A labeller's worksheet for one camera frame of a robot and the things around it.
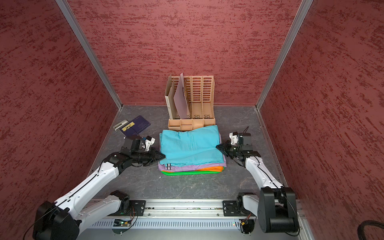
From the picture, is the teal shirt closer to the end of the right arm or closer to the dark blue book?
the end of the right arm

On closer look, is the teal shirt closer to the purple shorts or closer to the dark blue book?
the purple shorts

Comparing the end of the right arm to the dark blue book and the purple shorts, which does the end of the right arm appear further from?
the dark blue book

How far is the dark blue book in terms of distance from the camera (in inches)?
41.5

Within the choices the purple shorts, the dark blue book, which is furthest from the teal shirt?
the dark blue book

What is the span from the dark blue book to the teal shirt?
286mm

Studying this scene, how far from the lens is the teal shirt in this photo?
2.63ft

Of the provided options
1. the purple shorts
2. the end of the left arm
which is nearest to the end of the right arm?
the purple shorts
